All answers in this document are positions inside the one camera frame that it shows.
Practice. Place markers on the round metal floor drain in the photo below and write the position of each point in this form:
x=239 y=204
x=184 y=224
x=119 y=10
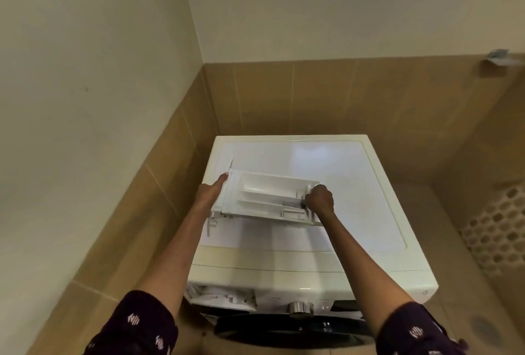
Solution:
x=486 y=331

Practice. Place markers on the white washing machine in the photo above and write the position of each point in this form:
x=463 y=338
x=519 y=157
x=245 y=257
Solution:
x=348 y=162

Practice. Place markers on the person's right forearm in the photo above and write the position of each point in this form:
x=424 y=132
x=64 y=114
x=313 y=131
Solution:
x=365 y=276

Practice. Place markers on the person's dark patterned sleeve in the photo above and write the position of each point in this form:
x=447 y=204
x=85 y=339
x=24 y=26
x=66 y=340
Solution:
x=414 y=332
x=135 y=326

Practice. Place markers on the silver control knob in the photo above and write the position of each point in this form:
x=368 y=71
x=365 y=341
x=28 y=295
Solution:
x=300 y=309

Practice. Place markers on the white detergent drawer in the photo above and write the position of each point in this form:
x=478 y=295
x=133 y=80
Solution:
x=262 y=190

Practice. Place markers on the person's right hand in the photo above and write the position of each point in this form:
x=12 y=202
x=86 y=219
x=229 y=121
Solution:
x=320 y=201

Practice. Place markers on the person's left forearm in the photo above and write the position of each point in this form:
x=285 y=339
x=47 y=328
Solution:
x=176 y=260

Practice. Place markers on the grey wall shelf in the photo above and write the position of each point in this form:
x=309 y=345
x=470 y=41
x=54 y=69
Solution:
x=500 y=58

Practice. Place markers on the person's dark patterned right sleeve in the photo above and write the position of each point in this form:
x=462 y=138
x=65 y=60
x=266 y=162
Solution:
x=414 y=332

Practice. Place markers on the person's left hand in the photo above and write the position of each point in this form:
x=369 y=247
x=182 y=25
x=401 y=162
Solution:
x=209 y=194

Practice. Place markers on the grey siphon cap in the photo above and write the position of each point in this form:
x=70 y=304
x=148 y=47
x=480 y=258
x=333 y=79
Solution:
x=294 y=203

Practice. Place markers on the person's dark patterned left sleeve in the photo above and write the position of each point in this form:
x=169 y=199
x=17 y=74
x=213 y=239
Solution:
x=135 y=326

